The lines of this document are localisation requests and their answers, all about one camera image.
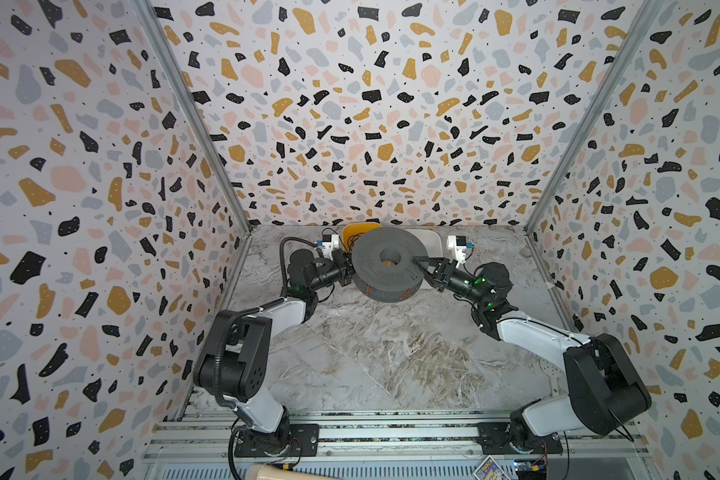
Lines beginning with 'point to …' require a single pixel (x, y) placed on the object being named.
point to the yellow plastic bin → (351, 230)
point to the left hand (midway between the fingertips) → (371, 255)
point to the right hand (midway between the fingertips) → (411, 261)
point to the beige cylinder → (267, 472)
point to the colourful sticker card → (490, 470)
